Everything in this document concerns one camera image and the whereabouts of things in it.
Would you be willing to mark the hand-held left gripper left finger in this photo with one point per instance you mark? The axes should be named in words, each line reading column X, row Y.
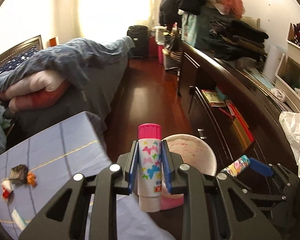
column 132, row 172

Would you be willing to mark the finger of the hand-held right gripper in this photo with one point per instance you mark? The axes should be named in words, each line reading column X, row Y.
column 262, row 200
column 261, row 167

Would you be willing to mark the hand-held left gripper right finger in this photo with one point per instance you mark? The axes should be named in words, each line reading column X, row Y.
column 167, row 170

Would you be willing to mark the butterfly print glue stick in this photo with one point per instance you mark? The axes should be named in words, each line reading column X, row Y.
column 149, row 160

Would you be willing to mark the colourful printed tube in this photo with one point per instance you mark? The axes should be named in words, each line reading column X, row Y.
column 236, row 165

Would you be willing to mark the pink white waste bin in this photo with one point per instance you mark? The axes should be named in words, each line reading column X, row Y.
column 190, row 150

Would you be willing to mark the white plastic bag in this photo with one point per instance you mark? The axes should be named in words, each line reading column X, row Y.
column 292, row 130

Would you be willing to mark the stack of red books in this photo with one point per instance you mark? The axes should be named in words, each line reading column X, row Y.
column 237, row 121

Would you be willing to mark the dark wooden dresser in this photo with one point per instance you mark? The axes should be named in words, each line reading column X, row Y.
column 207, row 120

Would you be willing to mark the table with blue cloth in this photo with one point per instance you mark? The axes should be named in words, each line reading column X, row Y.
column 52, row 150

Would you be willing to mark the bed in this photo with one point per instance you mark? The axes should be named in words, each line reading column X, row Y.
column 100, row 92

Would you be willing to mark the stack of papers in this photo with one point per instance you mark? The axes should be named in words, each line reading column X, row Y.
column 260, row 80

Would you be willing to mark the orange crumpled wrapper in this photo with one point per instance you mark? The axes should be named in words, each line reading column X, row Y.
column 31, row 179

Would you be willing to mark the white storage rack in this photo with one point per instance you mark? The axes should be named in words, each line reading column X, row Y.
column 282, row 67

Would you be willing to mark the folded red quilt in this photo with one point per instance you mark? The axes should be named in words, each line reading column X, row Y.
column 45, row 100

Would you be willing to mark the dark brown wrapper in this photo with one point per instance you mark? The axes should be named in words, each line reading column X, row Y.
column 18, row 173

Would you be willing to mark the pink storage box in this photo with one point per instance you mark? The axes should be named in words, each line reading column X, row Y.
column 161, row 55

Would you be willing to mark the black striped bag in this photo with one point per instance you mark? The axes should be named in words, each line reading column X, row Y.
column 172, row 52

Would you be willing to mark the teal white packet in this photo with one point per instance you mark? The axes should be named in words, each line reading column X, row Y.
column 18, row 218

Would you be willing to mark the red suitcase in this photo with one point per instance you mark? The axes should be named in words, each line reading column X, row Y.
column 153, row 47

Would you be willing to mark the red white wrapper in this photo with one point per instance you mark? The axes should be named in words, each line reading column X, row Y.
column 6, row 192

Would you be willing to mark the black suitcase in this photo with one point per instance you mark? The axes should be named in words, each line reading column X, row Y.
column 137, row 42

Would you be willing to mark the folded pink quilt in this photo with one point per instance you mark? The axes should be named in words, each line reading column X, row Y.
column 40, row 80

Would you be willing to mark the blue quilt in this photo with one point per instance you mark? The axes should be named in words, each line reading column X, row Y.
column 65, row 60

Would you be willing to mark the folded dark clothes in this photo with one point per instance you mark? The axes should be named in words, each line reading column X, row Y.
column 240, row 37

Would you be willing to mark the clear water jug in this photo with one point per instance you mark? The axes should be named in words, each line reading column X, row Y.
column 160, row 35

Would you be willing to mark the teal printed bag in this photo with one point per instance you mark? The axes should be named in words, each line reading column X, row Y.
column 190, row 27

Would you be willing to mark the orange wooden nightstand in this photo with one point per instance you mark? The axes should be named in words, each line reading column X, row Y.
column 53, row 41

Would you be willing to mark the blue star pillow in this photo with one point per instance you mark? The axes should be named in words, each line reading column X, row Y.
column 12, row 62

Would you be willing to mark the dark wooden headboard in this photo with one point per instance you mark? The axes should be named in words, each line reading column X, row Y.
column 27, row 43

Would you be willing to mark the black coat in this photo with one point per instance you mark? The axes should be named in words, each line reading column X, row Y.
column 170, row 2

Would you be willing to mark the sheer cream curtain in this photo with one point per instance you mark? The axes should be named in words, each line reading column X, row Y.
column 153, row 2

